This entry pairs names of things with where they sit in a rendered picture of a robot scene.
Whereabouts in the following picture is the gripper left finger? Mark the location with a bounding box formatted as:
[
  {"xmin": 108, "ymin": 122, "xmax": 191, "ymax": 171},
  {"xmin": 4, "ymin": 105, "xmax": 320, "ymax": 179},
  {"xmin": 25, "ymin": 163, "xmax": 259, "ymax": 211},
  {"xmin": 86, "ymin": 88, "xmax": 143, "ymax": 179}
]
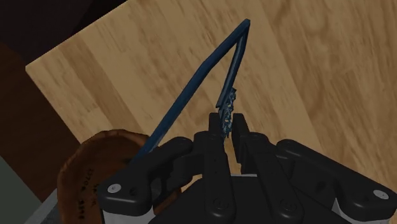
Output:
[{"xmin": 97, "ymin": 112, "xmax": 234, "ymax": 220}]

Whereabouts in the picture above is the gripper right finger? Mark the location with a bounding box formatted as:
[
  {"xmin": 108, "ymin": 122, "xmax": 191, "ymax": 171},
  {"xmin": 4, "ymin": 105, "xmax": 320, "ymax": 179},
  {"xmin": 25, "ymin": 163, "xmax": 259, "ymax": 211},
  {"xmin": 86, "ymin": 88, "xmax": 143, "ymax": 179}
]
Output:
[{"xmin": 230, "ymin": 113, "xmax": 397, "ymax": 224}]

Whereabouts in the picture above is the dark blue thin bent object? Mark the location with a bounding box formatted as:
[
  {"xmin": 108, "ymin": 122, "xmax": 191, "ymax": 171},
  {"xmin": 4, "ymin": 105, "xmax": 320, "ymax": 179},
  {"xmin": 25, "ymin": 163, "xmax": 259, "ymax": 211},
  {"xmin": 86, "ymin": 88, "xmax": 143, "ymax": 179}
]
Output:
[{"xmin": 129, "ymin": 18, "xmax": 251, "ymax": 165}]

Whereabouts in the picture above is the brown round wooden object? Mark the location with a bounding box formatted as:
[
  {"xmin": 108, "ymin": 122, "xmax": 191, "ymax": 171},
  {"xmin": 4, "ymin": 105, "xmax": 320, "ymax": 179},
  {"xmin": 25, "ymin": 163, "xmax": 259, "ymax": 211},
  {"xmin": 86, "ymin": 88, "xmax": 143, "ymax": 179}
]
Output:
[{"xmin": 57, "ymin": 129, "xmax": 182, "ymax": 224}]

